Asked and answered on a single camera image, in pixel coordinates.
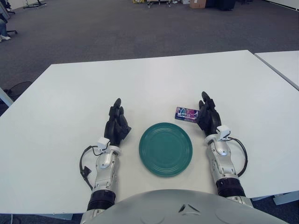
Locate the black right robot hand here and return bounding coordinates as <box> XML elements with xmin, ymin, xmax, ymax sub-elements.
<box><xmin>198</xmin><ymin>91</ymin><xmax>222</xmax><ymax>136</ymax></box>

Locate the black case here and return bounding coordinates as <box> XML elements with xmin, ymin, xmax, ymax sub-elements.
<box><xmin>205</xmin><ymin>0</ymin><xmax>235</xmax><ymax>11</ymax></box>

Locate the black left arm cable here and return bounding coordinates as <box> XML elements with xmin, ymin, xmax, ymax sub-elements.
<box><xmin>78</xmin><ymin>146</ymin><xmax>99</xmax><ymax>191</ymax></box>

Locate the seated person in jeans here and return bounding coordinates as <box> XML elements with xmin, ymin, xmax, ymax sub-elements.
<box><xmin>0</xmin><ymin>18</ymin><xmax>12</xmax><ymax>42</ymax></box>

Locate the white table leg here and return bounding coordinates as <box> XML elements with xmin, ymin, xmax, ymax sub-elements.
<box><xmin>0</xmin><ymin>87</ymin><xmax>14</xmax><ymax>110</ymax></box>

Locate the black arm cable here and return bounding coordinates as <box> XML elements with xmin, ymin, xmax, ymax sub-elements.
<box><xmin>228</xmin><ymin>137</ymin><xmax>248</xmax><ymax>177</ymax></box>
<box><xmin>78</xmin><ymin>146</ymin><xmax>99</xmax><ymax>191</ymax></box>

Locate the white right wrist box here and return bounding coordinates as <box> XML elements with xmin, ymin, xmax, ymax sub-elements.
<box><xmin>216</xmin><ymin>125</ymin><xmax>231</xmax><ymax>139</ymax></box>

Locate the green round plate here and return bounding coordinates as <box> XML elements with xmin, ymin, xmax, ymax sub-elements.
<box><xmin>138</xmin><ymin>122</ymin><xmax>193</xmax><ymax>178</ymax></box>

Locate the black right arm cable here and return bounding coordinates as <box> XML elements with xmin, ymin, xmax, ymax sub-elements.
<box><xmin>228</xmin><ymin>137</ymin><xmax>248</xmax><ymax>177</ymax></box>

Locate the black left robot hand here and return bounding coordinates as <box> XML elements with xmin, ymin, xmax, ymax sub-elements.
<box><xmin>104</xmin><ymin>98</ymin><xmax>132</xmax><ymax>147</ymax></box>

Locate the white table frame rail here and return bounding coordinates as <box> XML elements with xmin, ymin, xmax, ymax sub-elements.
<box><xmin>251</xmin><ymin>193</ymin><xmax>299</xmax><ymax>206</ymax></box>

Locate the black wheeled cart base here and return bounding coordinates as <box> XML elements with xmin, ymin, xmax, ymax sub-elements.
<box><xmin>146</xmin><ymin>0</ymin><xmax>185</xmax><ymax>8</ymax></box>

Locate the blue purple gum pack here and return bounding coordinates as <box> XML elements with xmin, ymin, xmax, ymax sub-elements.
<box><xmin>174</xmin><ymin>106</ymin><xmax>200</xmax><ymax>124</ymax></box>

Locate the grey robot torso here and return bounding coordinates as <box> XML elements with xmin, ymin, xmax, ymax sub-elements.
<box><xmin>80</xmin><ymin>189</ymin><xmax>283</xmax><ymax>224</ymax></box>

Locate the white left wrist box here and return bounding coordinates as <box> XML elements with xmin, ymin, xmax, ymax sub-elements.
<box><xmin>97</xmin><ymin>137</ymin><xmax>110</xmax><ymax>150</ymax></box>

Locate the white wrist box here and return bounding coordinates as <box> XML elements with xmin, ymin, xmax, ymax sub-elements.
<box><xmin>97</xmin><ymin>137</ymin><xmax>110</xmax><ymax>150</ymax></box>
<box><xmin>216</xmin><ymin>125</ymin><xmax>231</xmax><ymax>139</ymax></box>

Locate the black floor stand base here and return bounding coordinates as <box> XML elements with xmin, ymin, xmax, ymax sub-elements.
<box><xmin>22</xmin><ymin>0</ymin><xmax>47</xmax><ymax>9</ymax></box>

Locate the brown cardboard box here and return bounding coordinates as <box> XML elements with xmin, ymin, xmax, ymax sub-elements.
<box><xmin>189</xmin><ymin>0</ymin><xmax>206</xmax><ymax>8</ymax></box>

